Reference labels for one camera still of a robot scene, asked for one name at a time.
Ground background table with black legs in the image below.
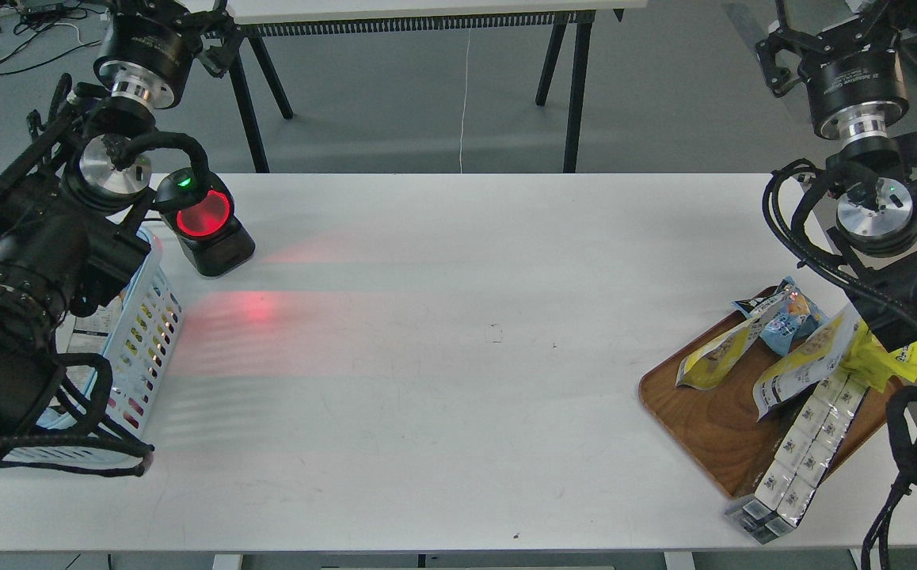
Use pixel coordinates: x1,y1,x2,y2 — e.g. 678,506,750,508
213,0,649,175

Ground black barcode scanner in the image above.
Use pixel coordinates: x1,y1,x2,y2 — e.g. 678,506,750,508
162,173,256,277

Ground light blue plastic basket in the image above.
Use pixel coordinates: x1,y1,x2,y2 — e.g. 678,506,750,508
6,228,183,469

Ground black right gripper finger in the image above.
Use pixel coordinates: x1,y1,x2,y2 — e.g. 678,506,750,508
862,1,917,40
755,30,803,98

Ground yellow cartoon snack pack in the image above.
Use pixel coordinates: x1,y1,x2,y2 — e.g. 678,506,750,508
839,320,917,393

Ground blue snack bag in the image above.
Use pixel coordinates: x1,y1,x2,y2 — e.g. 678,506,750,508
732,275,827,356

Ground white boxed snack multipack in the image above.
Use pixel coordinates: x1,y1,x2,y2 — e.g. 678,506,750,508
725,373,869,545

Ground brown wooden tray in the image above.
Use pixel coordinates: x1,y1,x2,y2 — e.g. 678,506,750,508
638,311,904,499

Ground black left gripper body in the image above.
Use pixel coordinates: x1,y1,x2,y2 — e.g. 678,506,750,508
93,1,201,109

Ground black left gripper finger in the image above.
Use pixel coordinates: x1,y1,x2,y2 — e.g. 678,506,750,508
199,12,245,78

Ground white hanging cable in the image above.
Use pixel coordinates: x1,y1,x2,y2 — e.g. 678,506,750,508
458,28,472,173

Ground yellow white nut pouch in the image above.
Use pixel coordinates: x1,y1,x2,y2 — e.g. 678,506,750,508
751,303,862,420

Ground yellow white snack pouch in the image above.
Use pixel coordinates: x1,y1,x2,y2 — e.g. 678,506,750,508
675,294,784,392

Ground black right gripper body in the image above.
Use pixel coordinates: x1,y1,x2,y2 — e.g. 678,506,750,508
798,21,910,140

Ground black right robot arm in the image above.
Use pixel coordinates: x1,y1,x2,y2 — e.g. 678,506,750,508
755,1,917,569

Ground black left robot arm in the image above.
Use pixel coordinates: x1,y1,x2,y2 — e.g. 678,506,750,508
0,1,255,477

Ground white snack pack in basket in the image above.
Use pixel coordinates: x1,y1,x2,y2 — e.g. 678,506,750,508
55,290,127,355

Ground black floor cables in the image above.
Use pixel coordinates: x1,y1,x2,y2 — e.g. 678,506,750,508
0,0,111,80

